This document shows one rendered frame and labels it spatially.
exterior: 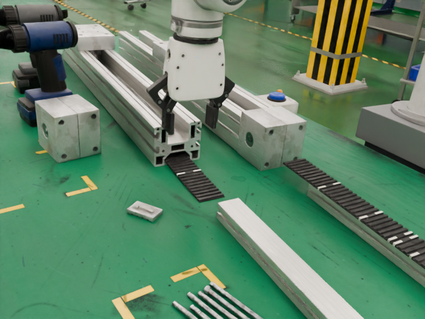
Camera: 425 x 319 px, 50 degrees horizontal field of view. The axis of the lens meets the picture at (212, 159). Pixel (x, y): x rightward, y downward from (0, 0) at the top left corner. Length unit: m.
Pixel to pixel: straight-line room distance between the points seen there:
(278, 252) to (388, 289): 0.16
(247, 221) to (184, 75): 0.26
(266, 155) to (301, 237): 0.22
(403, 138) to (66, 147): 0.71
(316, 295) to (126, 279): 0.25
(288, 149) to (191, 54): 0.30
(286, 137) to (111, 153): 0.36
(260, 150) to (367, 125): 0.33
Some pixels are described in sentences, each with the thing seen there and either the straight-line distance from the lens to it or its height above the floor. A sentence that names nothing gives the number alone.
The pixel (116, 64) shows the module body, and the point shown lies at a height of 0.85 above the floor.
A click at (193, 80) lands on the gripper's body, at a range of 0.77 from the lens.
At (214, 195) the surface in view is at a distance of 0.81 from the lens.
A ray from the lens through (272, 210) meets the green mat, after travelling 0.80.
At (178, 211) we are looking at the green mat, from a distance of 0.77.
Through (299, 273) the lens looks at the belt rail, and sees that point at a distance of 0.63.
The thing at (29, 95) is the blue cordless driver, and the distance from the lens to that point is 1.10.
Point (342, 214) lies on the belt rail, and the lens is 0.81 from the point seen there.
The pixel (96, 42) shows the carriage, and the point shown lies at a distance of 1.39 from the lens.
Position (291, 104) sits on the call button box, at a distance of 1.13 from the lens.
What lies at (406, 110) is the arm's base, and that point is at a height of 0.86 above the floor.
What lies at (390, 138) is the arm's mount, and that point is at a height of 0.81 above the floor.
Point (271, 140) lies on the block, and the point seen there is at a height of 0.84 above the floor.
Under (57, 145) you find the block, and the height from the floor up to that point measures 0.82.
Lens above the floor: 1.21
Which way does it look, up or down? 27 degrees down
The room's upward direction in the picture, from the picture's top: 5 degrees clockwise
